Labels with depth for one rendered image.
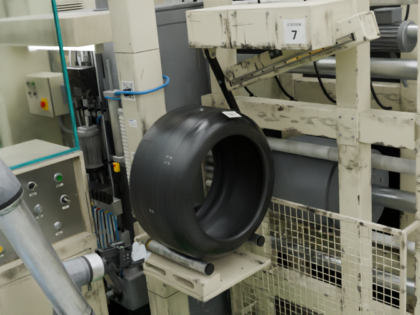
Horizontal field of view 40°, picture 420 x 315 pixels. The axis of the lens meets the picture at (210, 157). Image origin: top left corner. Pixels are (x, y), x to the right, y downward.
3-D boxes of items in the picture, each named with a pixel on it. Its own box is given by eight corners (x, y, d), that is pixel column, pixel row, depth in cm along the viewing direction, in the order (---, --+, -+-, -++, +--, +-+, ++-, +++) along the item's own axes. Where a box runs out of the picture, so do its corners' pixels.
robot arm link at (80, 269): (42, 292, 179) (41, 262, 176) (77, 280, 187) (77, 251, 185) (57, 302, 172) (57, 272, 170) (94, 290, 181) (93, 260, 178)
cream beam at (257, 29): (187, 49, 231) (184, 10, 226) (230, 40, 247) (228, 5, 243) (311, 51, 188) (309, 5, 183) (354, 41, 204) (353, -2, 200)
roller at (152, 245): (155, 246, 233) (147, 252, 231) (153, 237, 232) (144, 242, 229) (215, 271, 209) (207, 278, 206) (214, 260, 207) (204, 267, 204)
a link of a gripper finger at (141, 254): (155, 242, 197) (133, 249, 191) (155, 258, 198) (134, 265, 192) (149, 239, 199) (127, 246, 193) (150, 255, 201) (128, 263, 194)
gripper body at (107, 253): (134, 244, 190) (104, 254, 182) (135, 269, 192) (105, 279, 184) (121, 239, 196) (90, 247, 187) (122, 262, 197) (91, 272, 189)
